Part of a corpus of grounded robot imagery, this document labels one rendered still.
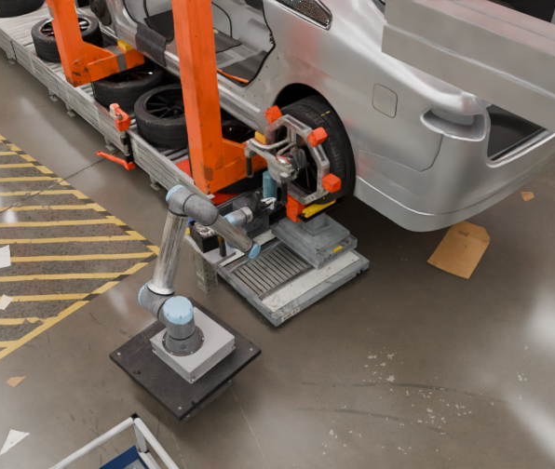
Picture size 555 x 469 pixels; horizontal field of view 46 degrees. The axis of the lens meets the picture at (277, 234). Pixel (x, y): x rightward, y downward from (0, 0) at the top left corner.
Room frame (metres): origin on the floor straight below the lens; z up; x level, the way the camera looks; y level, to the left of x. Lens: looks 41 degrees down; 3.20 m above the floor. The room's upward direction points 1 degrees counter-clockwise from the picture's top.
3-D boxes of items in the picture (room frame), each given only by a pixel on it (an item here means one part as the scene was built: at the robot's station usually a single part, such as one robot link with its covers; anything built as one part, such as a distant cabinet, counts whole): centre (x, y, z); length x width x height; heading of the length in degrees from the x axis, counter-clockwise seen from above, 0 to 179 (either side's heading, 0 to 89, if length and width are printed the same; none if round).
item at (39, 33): (6.26, 2.05, 0.39); 0.66 x 0.66 x 0.24
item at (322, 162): (3.38, -0.12, 0.85); 0.54 x 0.07 x 0.54; 39
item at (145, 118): (4.73, 0.81, 0.39); 0.66 x 0.66 x 0.24
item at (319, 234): (3.49, -0.26, 0.32); 0.40 x 0.30 x 0.28; 39
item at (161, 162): (4.58, 1.20, 0.28); 2.47 x 0.09 x 0.22; 39
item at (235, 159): (3.79, 0.18, 0.69); 0.52 x 0.17 x 0.35; 129
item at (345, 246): (3.49, -0.25, 0.13); 0.50 x 0.36 x 0.10; 39
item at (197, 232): (3.10, 0.45, 0.51); 0.20 x 0.14 x 0.13; 30
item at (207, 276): (3.13, 0.48, 0.21); 0.10 x 0.10 x 0.42; 39
